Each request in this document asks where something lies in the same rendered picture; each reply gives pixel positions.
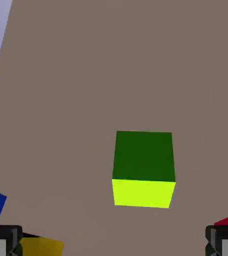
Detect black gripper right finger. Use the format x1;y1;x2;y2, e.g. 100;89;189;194
205;224;228;256

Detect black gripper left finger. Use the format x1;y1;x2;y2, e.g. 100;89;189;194
0;224;24;256

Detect small yellow cube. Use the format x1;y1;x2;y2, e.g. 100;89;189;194
19;232;65;256

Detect small green cube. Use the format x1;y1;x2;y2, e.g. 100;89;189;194
111;130;177;209

